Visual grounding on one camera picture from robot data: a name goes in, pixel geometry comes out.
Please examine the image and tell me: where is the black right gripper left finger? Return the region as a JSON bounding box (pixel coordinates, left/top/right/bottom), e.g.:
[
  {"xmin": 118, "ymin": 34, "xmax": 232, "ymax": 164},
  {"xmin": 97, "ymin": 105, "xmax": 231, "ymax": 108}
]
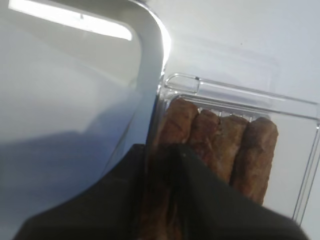
[{"xmin": 14, "ymin": 144, "xmax": 146, "ymax": 240}]

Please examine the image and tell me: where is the brown meat patty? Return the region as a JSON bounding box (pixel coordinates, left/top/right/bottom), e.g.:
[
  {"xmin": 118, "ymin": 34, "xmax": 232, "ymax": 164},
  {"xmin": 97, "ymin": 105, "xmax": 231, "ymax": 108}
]
[
  {"xmin": 138, "ymin": 98, "xmax": 198, "ymax": 240},
  {"xmin": 212, "ymin": 115, "xmax": 248, "ymax": 184},
  {"xmin": 187, "ymin": 109, "xmax": 220, "ymax": 166},
  {"xmin": 230, "ymin": 117, "xmax": 279, "ymax": 205}
]

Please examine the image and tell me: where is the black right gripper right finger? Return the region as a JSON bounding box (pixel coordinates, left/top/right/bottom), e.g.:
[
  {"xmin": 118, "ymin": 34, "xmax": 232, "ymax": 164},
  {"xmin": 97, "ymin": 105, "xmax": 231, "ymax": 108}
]
[{"xmin": 159, "ymin": 144, "xmax": 308, "ymax": 240}]

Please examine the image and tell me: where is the clear patty and tomato container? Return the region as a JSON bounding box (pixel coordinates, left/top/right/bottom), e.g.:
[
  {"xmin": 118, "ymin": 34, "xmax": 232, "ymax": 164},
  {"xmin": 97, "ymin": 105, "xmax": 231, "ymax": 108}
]
[{"xmin": 147, "ymin": 73, "xmax": 320, "ymax": 224}]

